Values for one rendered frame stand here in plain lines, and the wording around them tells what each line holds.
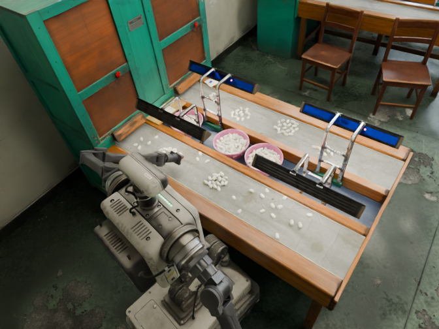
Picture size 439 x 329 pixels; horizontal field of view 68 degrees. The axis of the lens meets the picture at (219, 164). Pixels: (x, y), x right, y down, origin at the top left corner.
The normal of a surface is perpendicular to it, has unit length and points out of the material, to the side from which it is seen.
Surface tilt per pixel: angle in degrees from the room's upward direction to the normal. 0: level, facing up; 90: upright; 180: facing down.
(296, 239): 0
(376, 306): 0
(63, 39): 90
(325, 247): 0
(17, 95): 90
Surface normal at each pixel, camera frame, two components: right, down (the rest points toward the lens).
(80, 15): 0.79, 0.42
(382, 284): -0.07, -0.66
